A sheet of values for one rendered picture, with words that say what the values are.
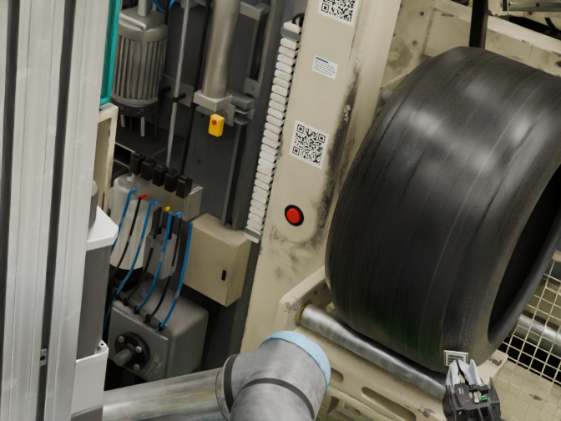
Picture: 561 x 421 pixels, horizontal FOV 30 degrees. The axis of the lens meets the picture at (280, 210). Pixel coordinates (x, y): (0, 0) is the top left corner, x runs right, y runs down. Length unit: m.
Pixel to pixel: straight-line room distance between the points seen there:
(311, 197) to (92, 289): 1.00
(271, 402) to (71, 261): 0.57
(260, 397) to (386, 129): 0.53
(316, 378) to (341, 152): 0.58
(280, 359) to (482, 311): 0.41
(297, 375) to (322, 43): 0.68
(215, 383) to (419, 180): 0.46
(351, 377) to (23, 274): 1.19
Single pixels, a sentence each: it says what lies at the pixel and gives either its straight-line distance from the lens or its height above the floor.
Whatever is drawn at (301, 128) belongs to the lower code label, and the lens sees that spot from 1.99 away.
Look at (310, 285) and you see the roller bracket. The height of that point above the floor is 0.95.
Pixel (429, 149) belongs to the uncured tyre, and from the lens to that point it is 1.72.
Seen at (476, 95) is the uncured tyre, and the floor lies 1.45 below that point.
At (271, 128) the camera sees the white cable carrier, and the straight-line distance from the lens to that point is 2.04.
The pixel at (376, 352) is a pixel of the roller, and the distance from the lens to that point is 2.00.
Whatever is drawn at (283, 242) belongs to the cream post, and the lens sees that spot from 2.11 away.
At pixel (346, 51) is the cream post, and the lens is 1.89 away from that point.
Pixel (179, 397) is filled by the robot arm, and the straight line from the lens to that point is 1.60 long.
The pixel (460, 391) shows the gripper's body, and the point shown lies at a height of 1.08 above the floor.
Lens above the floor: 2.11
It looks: 30 degrees down
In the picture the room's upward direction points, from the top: 11 degrees clockwise
